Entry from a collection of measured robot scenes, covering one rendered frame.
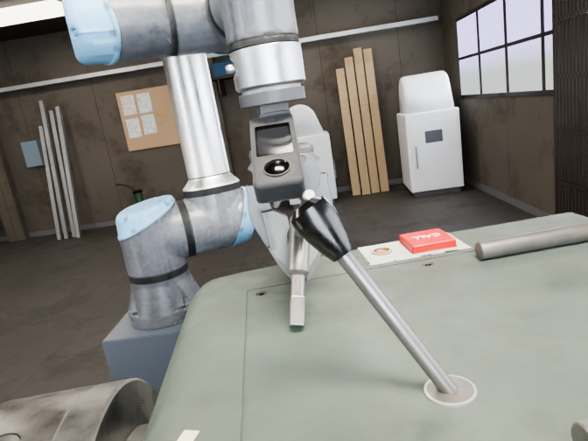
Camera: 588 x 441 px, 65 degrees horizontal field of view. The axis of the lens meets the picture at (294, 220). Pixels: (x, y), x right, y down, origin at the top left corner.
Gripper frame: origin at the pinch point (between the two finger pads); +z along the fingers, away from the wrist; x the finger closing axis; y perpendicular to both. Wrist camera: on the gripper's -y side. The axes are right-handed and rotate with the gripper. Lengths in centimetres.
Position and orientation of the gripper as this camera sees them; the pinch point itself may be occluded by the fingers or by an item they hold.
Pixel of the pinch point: (301, 272)
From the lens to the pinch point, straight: 52.5
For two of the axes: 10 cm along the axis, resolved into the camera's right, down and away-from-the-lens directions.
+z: 1.5, 9.6, 2.3
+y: -0.8, -2.2, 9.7
